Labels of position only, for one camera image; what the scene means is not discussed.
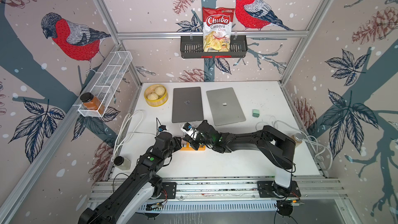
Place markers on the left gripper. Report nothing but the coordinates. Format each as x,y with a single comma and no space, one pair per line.
178,144

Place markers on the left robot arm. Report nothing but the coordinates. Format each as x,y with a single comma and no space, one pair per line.
141,185

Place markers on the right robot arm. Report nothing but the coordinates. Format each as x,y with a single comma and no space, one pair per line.
275,145

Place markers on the Chuba cassava chips bag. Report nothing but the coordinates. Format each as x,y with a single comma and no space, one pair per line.
217,29

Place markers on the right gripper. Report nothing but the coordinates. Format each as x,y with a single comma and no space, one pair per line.
190,141

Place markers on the orange sauce jar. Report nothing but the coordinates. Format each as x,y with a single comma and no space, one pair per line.
92,103

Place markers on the silver laptop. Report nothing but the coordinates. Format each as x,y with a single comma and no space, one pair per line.
225,107

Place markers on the white wire wall shelf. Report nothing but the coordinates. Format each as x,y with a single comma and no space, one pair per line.
108,82

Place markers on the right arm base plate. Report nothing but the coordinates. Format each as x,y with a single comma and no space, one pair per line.
269,189

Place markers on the black wire wall basket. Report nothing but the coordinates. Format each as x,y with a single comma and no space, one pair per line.
195,47

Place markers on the green charger plug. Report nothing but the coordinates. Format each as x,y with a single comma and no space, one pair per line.
255,113

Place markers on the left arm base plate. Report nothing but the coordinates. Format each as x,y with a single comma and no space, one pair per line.
168,191

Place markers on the brown jar silver lid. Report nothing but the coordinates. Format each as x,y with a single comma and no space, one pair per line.
298,137

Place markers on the orange power strip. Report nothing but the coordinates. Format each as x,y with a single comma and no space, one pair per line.
188,147

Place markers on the dark grey laptop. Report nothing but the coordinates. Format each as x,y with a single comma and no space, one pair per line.
187,105

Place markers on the clear jar black lid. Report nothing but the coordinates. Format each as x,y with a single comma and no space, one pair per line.
122,163

